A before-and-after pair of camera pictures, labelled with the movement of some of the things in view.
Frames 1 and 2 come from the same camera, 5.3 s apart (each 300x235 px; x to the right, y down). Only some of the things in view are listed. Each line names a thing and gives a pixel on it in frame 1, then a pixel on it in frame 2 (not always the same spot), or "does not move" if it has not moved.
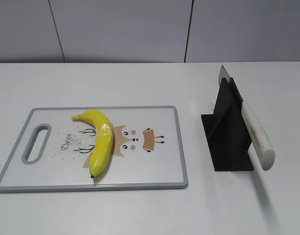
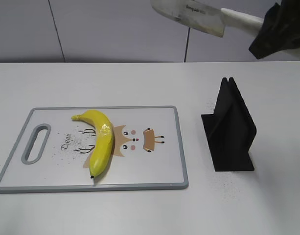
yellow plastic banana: x=102 y=151 does not move
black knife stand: x=227 y=130 does not move
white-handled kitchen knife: x=261 y=146 -> x=208 y=17
